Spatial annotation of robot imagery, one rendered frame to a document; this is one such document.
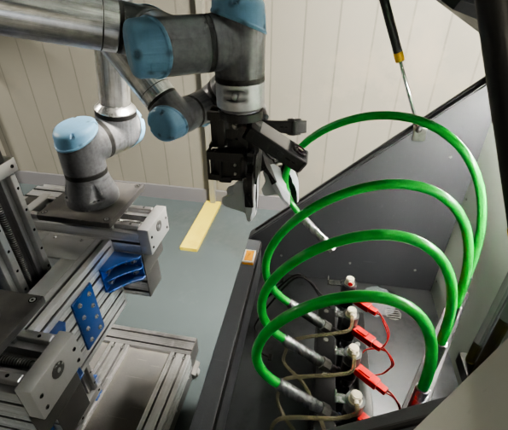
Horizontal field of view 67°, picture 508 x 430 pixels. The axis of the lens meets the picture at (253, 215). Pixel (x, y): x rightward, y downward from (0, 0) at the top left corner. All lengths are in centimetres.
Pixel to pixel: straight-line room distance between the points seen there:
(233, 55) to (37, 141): 312
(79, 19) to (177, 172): 250
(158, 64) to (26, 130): 312
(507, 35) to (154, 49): 39
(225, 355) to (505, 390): 59
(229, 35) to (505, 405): 49
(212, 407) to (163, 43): 61
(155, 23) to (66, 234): 85
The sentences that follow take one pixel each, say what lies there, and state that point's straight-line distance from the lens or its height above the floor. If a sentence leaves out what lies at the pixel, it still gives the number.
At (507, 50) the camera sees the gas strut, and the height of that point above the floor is 159.
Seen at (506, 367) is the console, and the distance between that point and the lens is 35.
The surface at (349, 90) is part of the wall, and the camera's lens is 261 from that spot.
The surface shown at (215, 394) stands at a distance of 79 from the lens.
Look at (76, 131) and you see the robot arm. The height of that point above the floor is 126.
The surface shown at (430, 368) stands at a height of 121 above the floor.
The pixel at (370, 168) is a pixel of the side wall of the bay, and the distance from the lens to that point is 98.
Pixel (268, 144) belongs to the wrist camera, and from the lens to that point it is 62.
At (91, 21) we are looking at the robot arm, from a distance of 64.
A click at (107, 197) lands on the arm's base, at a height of 107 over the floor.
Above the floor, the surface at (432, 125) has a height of 142.
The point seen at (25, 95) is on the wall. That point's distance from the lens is 348.
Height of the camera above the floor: 163
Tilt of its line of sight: 34 degrees down
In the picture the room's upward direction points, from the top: straight up
